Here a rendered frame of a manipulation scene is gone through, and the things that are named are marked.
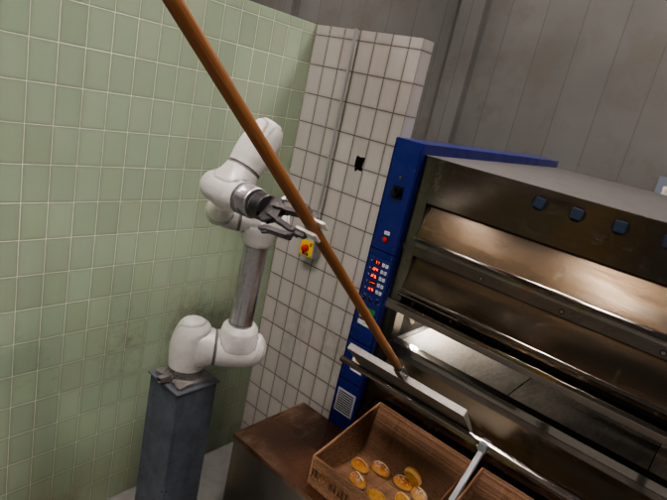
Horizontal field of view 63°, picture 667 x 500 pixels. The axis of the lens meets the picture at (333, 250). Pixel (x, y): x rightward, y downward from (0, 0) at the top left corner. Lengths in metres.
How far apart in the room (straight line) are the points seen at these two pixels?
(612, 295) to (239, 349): 1.48
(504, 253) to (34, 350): 2.03
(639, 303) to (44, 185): 2.28
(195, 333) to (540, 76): 5.00
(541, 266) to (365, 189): 0.94
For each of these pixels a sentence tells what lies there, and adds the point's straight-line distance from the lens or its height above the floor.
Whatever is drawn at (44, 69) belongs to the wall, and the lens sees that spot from 2.29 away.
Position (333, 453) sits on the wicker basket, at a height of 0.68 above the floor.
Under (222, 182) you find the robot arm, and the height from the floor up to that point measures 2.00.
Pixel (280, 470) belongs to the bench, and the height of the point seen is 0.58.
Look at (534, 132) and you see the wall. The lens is 6.36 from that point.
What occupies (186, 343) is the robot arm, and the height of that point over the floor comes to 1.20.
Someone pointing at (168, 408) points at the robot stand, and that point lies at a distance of 2.45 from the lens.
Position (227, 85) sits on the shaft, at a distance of 1.04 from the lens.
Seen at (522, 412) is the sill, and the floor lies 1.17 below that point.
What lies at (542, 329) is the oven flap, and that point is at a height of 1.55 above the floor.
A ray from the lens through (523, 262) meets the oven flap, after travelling 2.38.
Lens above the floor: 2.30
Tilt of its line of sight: 16 degrees down
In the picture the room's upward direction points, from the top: 13 degrees clockwise
